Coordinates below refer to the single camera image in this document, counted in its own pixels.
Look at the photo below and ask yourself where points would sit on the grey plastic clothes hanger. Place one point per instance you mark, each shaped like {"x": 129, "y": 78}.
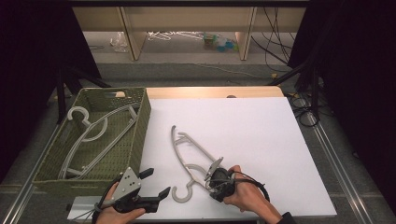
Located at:
{"x": 82, "y": 119}
{"x": 176, "y": 149}

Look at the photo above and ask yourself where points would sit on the green woven basket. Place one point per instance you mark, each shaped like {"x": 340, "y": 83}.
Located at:
{"x": 118, "y": 146}

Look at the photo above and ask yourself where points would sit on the colourful plastic toys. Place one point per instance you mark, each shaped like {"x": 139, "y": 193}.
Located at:
{"x": 219, "y": 43}

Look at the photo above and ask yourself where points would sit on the person's left hand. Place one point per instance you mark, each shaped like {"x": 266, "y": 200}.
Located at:
{"x": 107, "y": 214}

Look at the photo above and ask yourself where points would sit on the black curtain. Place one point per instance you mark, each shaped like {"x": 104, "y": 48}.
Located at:
{"x": 31, "y": 62}
{"x": 358, "y": 77}

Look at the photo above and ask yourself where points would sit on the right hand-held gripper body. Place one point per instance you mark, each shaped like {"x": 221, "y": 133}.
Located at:
{"x": 222, "y": 183}

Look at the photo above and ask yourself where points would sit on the white table mat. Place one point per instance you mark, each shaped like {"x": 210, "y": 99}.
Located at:
{"x": 249, "y": 130}

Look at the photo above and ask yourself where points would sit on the black stand legs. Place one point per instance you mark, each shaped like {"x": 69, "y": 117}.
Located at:
{"x": 61, "y": 96}
{"x": 314, "y": 90}

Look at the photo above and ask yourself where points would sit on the metal floor rail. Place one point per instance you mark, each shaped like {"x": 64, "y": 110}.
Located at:
{"x": 25, "y": 193}
{"x": 339, "y": 168}

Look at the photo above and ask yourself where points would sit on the beige wooden shelf unit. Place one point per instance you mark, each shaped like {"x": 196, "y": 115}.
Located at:
{"x": 186, "y": 18}

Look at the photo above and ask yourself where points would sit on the person's right hand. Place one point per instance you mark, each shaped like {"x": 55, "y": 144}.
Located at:
{"x": 249, "y": 196}

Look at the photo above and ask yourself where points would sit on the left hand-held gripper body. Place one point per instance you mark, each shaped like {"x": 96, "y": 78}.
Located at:
{"x": 127, "y": 186}

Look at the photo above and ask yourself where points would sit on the clear plastic bag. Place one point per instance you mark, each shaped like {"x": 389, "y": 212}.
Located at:
{"x": 119, "y": 42}

